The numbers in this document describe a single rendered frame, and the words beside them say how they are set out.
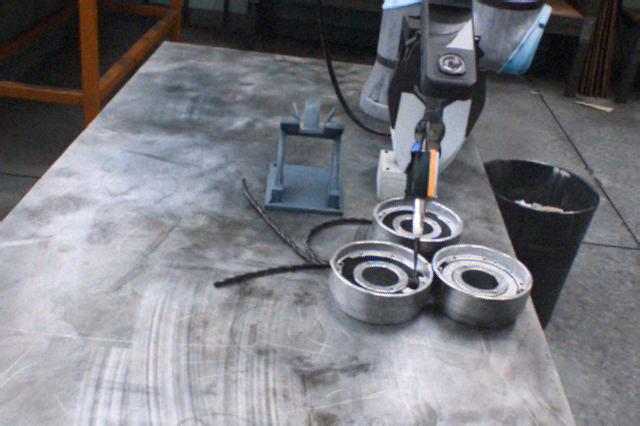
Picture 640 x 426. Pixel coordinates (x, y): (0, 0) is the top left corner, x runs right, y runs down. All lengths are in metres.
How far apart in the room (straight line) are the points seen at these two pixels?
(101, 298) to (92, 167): 0.30
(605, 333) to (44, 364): 1.90
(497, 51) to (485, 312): 0.56
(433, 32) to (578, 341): 1.68
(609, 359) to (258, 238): 1.54
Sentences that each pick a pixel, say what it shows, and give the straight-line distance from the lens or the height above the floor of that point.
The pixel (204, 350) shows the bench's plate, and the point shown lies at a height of 0.80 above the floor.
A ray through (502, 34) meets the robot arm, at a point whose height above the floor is 0.98.
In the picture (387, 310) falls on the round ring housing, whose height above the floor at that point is 0.82.
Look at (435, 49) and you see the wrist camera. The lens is 0.68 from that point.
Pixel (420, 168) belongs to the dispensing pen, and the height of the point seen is 0.94.
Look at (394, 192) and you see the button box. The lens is 0.98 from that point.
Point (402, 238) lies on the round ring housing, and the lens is 0.83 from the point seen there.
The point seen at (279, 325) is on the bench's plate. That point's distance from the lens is 0.73.
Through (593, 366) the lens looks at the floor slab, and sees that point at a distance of 2.20.
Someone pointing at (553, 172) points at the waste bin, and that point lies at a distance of 2.25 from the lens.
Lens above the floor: 1.24
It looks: 28 degrees down
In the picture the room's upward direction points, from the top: 7 degrees clockwise
